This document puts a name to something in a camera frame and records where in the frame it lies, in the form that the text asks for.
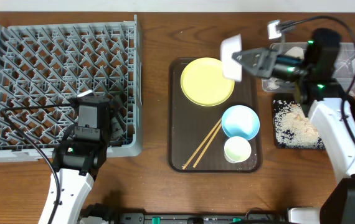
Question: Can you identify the white bowl with food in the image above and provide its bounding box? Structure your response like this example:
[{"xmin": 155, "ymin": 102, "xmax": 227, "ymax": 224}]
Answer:
[{"xmin": 220, "ymin": 34, "xmax": 242, "ymax": 82}]

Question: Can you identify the wooden chopstick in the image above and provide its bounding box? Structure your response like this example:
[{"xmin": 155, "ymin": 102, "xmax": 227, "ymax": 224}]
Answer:
[
  {"xmin": 193, "ymin": 121, "xmax": 222, "ymax": 168},
  {"xmin": 182, "ymin": 118, "xmax": 222, "ymax": 170}
]

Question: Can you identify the grey dishwasher rack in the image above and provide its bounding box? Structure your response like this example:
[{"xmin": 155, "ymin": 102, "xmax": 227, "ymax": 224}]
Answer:
[{"xmin": 0, "ymin": 19, "xmax": 143, "ymax": 162}]

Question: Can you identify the dark brown serving tray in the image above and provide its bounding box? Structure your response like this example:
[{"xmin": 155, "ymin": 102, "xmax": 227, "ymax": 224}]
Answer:
[{"xmin": 168, "ymin": 58, "xmax": 262, "ymax": 173}]

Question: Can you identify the left wooden chopstick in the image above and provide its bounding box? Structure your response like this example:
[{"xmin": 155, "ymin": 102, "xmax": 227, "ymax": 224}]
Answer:
[{"xmin": 182, "ymin": 118, "xmax": 222, "ymax": 170}]

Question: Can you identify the light blue bowl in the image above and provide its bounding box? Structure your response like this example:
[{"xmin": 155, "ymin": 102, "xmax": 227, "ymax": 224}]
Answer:
[{"xmin": 221, "ymin": 105, "xmax": 260, "ymax": 141}]

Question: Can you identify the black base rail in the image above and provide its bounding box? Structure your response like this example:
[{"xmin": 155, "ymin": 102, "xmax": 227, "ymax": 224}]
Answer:
[{"xmin": 80, "ymin": 212, "xmax": 290, "ymax": 224}]

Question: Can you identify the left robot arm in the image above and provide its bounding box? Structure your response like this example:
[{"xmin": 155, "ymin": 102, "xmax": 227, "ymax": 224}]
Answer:
[{"xmin": 39, "ymin": 95, "xmax": 123, "ymax": 223}]

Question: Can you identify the black waste tray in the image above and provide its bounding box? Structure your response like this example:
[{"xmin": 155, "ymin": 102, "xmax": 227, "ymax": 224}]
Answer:
[{"xmin": 272, "ymin": 92, "xmax": 355, "ymax": 150}]

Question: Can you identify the spilled rice food waste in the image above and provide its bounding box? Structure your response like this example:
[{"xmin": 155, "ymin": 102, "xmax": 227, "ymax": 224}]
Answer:
[{"xmin": 273, "ymin": 100, "xmax": 325, "ymax": 149}]

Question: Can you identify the white napkin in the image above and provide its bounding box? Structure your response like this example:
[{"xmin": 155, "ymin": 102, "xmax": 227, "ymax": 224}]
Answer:
[{"xmin": 285, "ymin": 47, "xmax": 305, "ymax": 60}]

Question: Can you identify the yellow round plate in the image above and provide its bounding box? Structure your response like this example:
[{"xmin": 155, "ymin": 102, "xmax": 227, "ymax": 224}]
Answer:
[{"xmin": 180, "ymin": 57, "xmax": 235, "ymax": 107}]

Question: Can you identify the right wooden chopstick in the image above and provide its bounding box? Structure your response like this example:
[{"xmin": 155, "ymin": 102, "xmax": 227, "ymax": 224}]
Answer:
[{"xmin": 193, "ymin": 121, "xmax": 222, "ymax": 168}]

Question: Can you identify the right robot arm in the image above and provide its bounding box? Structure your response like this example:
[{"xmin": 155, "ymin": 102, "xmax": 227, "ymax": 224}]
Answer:
[{"xmin": 226, "ymin": 28, "xmax": 355, "ymax": 223}]

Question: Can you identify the clear plastic bin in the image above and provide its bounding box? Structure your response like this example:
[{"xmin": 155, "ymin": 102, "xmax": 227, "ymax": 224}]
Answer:
[{"xmin": 262, "ymin": 42, "xmax": 355, "ymax": 96}]

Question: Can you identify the small white cup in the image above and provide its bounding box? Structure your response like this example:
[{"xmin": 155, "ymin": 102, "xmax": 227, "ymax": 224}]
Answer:
[{"xmin": 224, "ymin": 136, "xmax": 252, "ymax": 164}]

